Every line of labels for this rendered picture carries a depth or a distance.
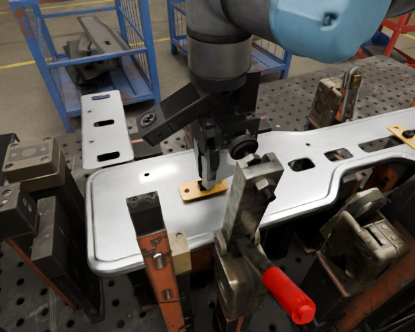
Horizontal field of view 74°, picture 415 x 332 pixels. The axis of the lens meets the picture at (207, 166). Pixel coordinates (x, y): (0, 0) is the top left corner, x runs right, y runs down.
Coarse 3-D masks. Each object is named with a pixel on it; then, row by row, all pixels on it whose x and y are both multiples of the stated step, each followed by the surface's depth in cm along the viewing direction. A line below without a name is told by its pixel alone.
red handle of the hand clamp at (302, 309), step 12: (240, 240) 33; (240, 252) 32; (252, 252) 30; (252, 264) 29; (264, 264) 28; (264, 276) 26; (276, 276) 25; (276, 288) 24; (288, 288) 23; (288, 300) 22; (300, 300) 22; (288, 312) 22; (300, 312) 21; (312, 312) 21; (300, 324) 22
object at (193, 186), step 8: (184, 184) 49; (192, 184) 49; (200, 184) 48; (216, 184) 49; (224, 184) 49; (184, 192) 48; (192, 192) 48; (200, 192) 48; (208, 192) 48; (216, 192) 48; (184, 200) 47
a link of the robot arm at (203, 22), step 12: (192, 0) 27; (204, 0) 26; (216, 0) 24; (192, 12) 28; (204, 12) 27; (216, 12) 26; (192, 24) 29; (204, 24) 28; (216, 24) 27; (228, 24) 27; (192, 36) 29; (204, 36) 28; (216, 36) 28; (228, 36) 28; (240, 36) 29
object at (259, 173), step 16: (240, 144) 25; (256, 144) 26; (240, 160) 24; (256, 160) 25; (272, 160) 24; (240, 176) 23; (256, 176) 23; (272, 176) 23; (240, 192) 24; (256, 192) 23; (272, 192) 23; (240, 208) 26; (256, 208) 28; (224, 224) 33; (240, 224) 30; (256, 224) 31
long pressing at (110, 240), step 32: (320, 128) 63; (352, 128) 62; (384, 128) 62; (160, 160) 55; (192, 160) 55; (288, 160) 55; (320, 160) 55; (352, 160) 55; (384, 160) 55; (96, 192) 49; (128, 192) 49; (160, 192) 49; (224, 192) 49; (288, 192) 49; (320, 192) 49; (96, 224) 44; (128, 224) 44; (192, 224) 44; (96, 256) 40; (128, 256) 40; (160, 256) 40
